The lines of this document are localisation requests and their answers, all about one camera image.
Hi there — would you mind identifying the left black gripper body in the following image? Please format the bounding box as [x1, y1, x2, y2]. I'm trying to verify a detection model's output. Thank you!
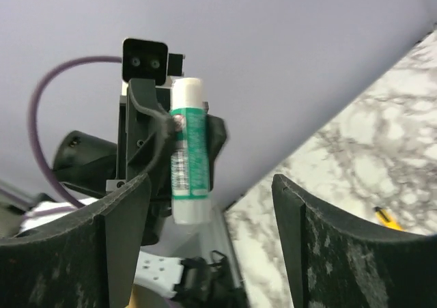
[105, 89, 212, 193]

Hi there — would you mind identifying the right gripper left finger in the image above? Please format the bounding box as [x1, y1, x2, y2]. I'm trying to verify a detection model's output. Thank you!
[1, 173, 151, 307]

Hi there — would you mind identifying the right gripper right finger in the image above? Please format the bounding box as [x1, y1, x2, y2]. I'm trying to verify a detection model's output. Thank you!
[272, 174, 436, 308]

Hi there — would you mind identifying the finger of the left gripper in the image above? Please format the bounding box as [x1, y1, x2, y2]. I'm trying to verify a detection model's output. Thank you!
[126, 79, 175, 182]
[206, 115, 227, 185]

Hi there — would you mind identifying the green glue stick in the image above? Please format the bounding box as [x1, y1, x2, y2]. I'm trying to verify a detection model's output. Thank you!
[169, 78, 212, 225]

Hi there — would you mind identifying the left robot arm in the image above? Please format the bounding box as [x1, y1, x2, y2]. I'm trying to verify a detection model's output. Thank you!
[1, 79, 175, 307]

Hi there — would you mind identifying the yellow utility knife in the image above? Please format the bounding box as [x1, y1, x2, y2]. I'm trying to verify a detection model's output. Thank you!
[373, 206, 404, 232]

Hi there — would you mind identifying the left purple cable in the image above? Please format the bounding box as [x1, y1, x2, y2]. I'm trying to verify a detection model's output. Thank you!
[27, 55, 124, 216]

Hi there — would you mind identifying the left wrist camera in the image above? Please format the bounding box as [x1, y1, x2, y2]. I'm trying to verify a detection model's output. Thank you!
[122, 38, 185, 86]

